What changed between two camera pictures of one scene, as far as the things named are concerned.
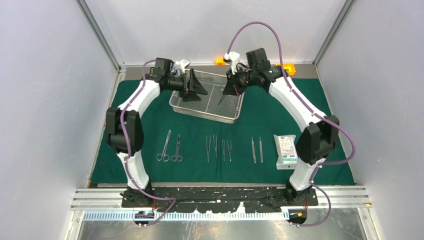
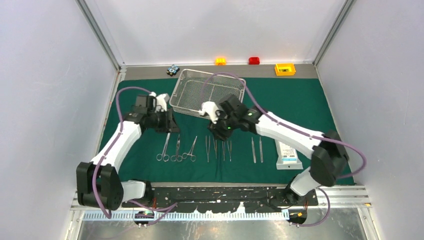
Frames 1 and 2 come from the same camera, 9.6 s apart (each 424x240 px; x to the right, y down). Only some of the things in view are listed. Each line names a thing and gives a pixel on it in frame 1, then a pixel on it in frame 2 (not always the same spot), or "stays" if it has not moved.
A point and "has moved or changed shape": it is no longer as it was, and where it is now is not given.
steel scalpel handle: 254,152 stays
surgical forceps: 220,100 has moved or changed shape
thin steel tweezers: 230,151 stays
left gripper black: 188,95 → 168,124
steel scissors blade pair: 179,158 stays
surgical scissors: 165,157 stays
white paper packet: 286,150 stays
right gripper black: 232,78 → 218,131
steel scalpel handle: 261,149 stays
